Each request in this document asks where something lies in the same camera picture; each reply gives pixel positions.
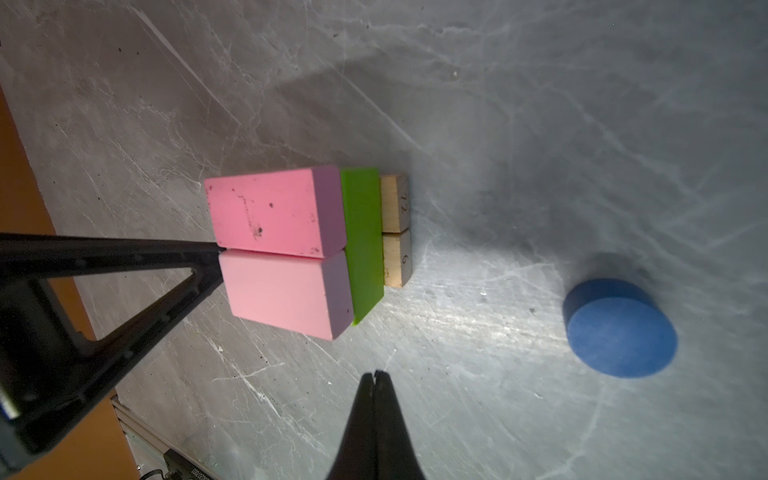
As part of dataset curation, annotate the pink block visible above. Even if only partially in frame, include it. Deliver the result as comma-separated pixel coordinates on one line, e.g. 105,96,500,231
204,166,347,258
219,250,354,340

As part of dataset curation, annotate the aluminium front rail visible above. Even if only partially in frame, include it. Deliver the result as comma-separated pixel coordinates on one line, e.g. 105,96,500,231
110,395,218,480

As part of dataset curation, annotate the blue round block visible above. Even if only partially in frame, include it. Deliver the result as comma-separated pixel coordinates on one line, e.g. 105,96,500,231
562,278,678,379

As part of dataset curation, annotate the green wood block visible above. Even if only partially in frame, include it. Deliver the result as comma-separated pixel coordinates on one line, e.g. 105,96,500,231
341,167,384,325

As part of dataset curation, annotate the engraved natural wood block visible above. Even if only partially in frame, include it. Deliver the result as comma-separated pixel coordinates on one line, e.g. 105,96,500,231
380,174,411,234
382,229,413,288

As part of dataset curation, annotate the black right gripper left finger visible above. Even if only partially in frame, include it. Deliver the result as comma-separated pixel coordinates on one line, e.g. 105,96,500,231
0,232,226,475

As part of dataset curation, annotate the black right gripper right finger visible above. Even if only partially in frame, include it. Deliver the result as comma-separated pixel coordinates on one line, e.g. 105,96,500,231
328,370,425,479

